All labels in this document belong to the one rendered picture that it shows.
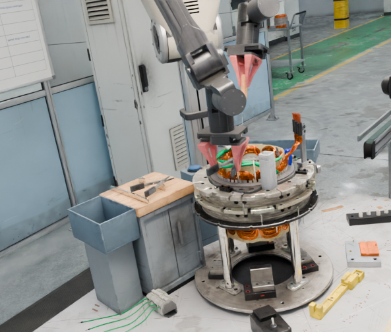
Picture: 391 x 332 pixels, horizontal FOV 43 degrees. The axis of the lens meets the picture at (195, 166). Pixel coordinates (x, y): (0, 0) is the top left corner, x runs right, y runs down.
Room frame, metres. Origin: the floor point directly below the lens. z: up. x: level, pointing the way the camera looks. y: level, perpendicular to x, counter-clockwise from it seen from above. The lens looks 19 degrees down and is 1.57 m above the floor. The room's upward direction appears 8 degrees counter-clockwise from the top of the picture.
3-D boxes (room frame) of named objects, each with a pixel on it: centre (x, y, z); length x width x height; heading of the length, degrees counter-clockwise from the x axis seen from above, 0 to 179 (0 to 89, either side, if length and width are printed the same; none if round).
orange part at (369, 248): (1.26, -0.46, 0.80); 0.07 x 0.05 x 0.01; 165
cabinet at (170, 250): (1.31, 0.14, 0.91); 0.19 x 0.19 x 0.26; 39
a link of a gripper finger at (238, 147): (1.08, -0.09, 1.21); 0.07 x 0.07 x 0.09; 62
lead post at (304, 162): (1.23, -0.28, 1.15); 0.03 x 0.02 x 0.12; 127
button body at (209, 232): (1.49, 0.00, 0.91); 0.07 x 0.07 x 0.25; 30
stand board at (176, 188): (1.31, 0.14, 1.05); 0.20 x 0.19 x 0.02; 129
